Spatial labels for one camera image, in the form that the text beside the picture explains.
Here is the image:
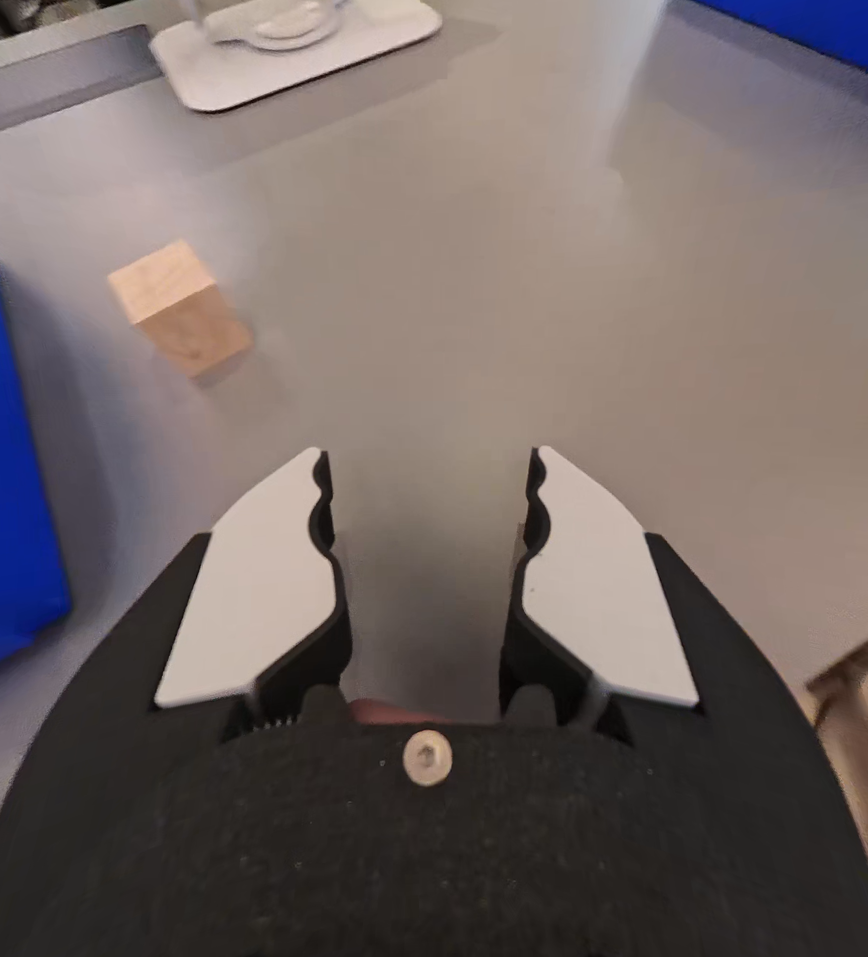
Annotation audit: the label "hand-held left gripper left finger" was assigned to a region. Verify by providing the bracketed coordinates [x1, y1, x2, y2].
[153, 447, 353, 725]

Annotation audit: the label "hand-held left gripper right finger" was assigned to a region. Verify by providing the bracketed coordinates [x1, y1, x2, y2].
[499, 446, 701, 728]

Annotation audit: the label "wooden cube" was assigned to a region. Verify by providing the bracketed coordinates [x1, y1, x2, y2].
[107, 239, 254, 379]

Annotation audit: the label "blue plastic bin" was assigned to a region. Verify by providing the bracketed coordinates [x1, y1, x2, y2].
[666, 0, 868, 85]

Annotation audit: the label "white rectangular tray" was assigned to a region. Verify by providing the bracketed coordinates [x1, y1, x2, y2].
[148, 0, 444, 114]

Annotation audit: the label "clear glass jar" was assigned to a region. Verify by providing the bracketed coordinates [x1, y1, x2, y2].
[193, 0, 354, 52]

